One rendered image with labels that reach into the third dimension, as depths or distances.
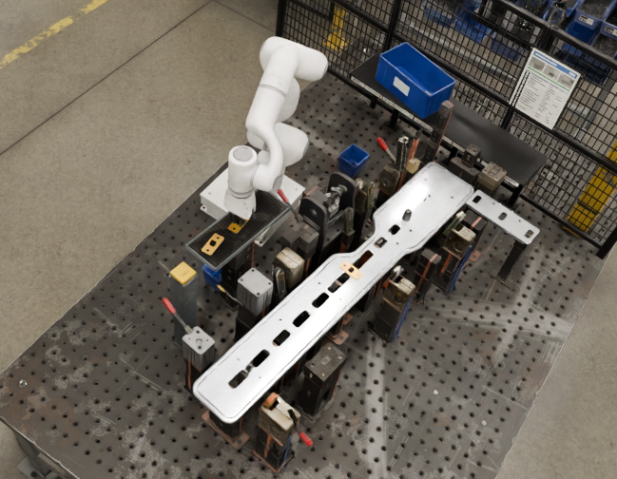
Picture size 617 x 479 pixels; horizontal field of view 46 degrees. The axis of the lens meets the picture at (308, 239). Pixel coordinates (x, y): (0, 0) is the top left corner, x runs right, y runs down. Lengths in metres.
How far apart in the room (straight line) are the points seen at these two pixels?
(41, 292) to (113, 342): 1.07
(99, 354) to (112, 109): 2.10
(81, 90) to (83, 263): 1.26
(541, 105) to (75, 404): 2.08
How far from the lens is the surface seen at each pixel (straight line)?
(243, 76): 4.76
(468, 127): 3.18
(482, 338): 2.96
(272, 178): 2.23
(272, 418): 2.26
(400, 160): 2.82
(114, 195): 4.10
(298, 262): 2.51
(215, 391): 2.35
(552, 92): 3.04
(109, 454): 2.62
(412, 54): 3.30
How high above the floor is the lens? 3.14
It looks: 53 degrees down
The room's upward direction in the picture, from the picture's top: 10 degrees clockwise
